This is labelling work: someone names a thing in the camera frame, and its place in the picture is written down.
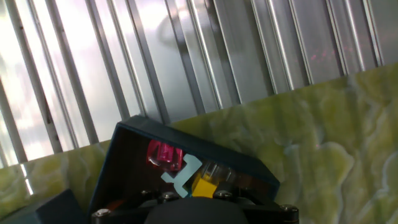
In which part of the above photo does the yellow teal clear brick stack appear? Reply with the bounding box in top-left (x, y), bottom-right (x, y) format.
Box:
top-left (191, 161), bottom-right (238, 199)

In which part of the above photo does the light blue number one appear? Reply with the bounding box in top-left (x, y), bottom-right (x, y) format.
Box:
top-left (160, 154), bottom-right (203, 199)

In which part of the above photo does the orange toy basketball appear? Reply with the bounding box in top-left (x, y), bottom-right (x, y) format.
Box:
top-left (106, 198), bottom-right (126, 212)

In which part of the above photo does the pink translucent plastic toy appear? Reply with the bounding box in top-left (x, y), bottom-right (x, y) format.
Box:
top-left (146, 139), bottom-right (185, 172)

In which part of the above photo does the dark blue gift box base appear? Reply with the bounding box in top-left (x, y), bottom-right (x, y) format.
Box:
top-left (86, 114), bottom-right (280, 218)

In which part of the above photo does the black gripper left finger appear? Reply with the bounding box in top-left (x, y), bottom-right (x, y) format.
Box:
top-left (91, 189), bottom-right (180, 224)

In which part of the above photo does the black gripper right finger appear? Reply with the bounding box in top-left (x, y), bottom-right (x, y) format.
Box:
top-left (213, 182), bottom-right (300, 224)

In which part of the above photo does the green marble pattern mat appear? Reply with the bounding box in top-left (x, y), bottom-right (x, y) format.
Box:
top-left (0, 62), bottom-right (398, 224)

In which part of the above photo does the dark blue ribboned box lid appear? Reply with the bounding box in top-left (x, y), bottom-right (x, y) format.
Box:
top-left (0, 189), bottom-right (88, 224)

